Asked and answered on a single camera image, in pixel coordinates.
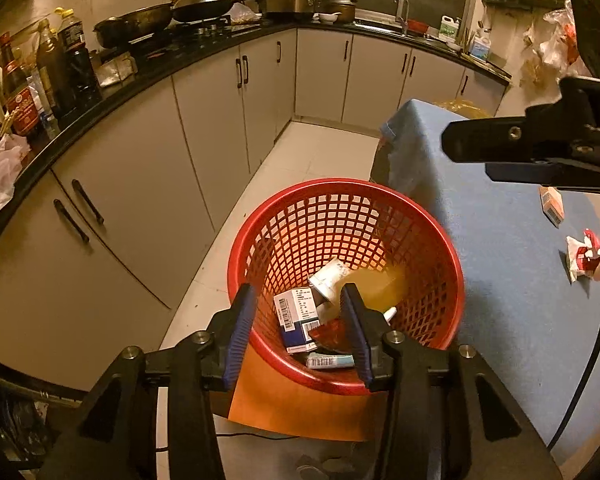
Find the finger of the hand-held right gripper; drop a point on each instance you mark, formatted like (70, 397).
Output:
(540, 172)
(500, 140)

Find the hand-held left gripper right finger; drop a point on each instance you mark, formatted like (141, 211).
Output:
(355, 332)

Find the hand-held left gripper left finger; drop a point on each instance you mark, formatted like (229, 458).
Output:
(242, 332)

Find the blue and white barcode box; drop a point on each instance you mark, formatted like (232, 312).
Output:
(297, 320)

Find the red plastic mesh basket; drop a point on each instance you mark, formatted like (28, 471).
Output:
(290, 220)

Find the orange cardboard box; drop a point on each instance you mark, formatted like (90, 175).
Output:
(552, 202)

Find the small teal and white box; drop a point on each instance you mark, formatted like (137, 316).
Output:
(330, 361)

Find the yellow plastic bag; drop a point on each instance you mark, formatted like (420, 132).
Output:
(465, 108)

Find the orange wooden stool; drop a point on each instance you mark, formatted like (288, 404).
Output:
(280, 405)

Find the hanging plastic bags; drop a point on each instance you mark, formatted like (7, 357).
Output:
(550, 50)

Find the crumpled red white wrapper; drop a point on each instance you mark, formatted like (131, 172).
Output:
(585, 255)

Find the white and blue detergent bottle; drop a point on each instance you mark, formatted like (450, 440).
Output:
(480, 47)

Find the blue table cloth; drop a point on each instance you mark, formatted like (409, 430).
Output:
(505, 285)

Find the white jug with green label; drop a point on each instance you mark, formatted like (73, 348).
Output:
(449, 31)

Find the metal sink faucet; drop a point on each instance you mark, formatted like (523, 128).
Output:
(405, 15)

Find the metal cooking pot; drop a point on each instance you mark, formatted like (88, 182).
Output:
(336, 10)

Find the small white bowl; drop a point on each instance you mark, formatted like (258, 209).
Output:
(328, 19)

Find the white kitchen cabinets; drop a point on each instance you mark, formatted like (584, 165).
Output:
(205, 125)

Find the black kitchen countertop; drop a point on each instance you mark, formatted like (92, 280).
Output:
(130, 72)

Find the crumpled white plastic bag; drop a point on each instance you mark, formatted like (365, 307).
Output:
(0, 175)

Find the crumpled silver foil bag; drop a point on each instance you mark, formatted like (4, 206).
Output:
(115, 70)

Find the black gas stove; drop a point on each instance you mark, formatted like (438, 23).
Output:
(200, 33)

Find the dark sauce bottle yellow cap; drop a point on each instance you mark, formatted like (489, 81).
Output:
(79, 62)

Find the dark bottle with red label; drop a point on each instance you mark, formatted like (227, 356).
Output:
(22, 105)

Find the cooking oil bottle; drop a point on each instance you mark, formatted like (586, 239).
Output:
(52, 72)

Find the wok with metal lid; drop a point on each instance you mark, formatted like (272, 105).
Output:
(205, 5)

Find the dark wall shelf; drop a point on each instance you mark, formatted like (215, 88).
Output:
(520, 2)

